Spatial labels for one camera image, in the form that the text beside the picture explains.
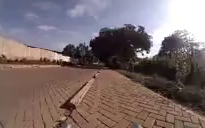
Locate red brick road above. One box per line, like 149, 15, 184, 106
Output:
0, 66, 100, 128

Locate red brick path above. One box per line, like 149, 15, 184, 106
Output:
61, 69, 205, 128

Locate tree with thin foliage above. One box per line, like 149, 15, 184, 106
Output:
157, 29, 205, 84

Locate bushes and grass verge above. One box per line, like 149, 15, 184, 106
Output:
116, 51, 205, 119

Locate long pale wall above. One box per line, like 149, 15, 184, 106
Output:
0, 33, 71, 63

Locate large dark tree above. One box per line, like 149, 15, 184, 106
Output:
89, 23, 154, 69

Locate pale concrete kerb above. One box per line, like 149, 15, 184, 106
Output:
58, 69, 102, 111

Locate small dark trees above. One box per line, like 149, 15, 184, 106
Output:
61, 42, 98, 65

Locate planted strip along wall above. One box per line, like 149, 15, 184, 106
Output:
0, 54, 73, 66

